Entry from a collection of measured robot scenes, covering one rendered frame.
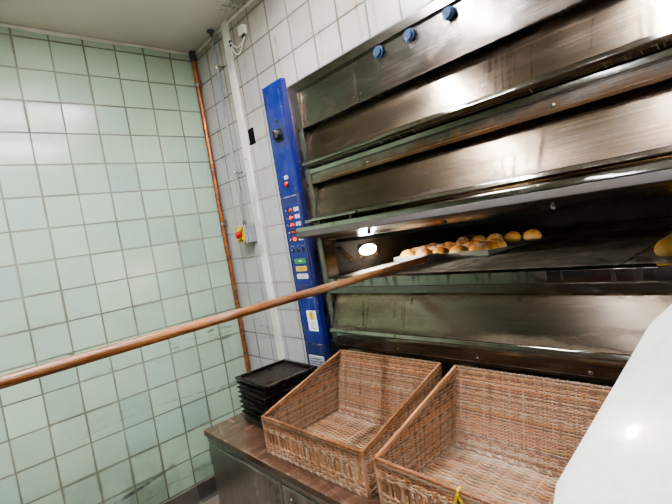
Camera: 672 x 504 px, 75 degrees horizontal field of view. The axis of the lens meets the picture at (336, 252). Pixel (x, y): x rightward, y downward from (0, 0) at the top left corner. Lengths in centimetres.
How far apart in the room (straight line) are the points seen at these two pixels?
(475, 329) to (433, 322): 18
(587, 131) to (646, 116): 13
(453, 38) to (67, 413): 233
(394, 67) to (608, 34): 71
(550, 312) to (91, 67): 243
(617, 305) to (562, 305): 15
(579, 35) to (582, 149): 30
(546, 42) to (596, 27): 13
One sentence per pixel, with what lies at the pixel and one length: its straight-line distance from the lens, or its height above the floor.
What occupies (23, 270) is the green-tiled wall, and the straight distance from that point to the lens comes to 248.
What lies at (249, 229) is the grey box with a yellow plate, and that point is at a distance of 248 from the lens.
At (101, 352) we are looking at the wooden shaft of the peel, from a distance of 129.
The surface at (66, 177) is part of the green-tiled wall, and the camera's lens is 256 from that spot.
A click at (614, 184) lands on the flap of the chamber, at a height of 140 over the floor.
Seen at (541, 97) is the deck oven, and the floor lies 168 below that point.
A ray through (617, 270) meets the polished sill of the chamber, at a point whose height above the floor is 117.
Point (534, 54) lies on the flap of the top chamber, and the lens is 149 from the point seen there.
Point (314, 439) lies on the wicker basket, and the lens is 161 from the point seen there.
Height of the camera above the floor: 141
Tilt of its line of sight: 3 degrees down
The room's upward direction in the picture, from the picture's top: 9 degrees counter-clockwise
